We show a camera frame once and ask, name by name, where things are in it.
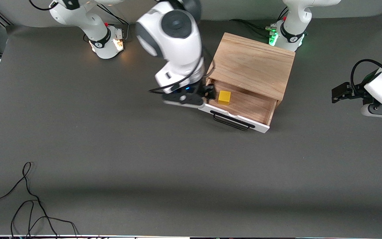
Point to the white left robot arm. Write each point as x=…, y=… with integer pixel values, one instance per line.
x=292, y=33

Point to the yellow wooden cube block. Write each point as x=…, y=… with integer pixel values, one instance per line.
x=224, y=98

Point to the white-fronted wooden drawer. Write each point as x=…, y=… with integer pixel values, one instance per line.
x=250, y=106

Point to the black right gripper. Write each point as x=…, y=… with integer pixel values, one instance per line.
x=200, y=89

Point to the wooden drawer cabinet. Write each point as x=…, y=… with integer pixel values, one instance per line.
x=254, y=63

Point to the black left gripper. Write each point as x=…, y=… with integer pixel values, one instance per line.
x=357, y=92

